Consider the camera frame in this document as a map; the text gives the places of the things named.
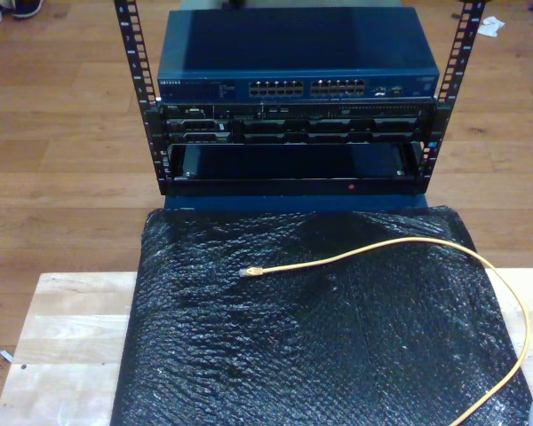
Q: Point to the dark blue base panel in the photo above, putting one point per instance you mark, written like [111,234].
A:
[293,204]

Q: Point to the black rack server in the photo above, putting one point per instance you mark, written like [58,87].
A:
[337,128]

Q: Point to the black bubble wrap mat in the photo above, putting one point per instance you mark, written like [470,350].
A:
[293,355]

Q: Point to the white crumpled paper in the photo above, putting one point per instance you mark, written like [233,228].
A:
[490,26]

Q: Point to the person's dark blue shoe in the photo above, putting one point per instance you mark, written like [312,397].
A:
[26,8]

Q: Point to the blue network switch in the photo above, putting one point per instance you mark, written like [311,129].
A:
[293,44]

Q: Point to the black perforated rack post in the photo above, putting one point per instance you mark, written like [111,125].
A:
[470,44]
[129,49]

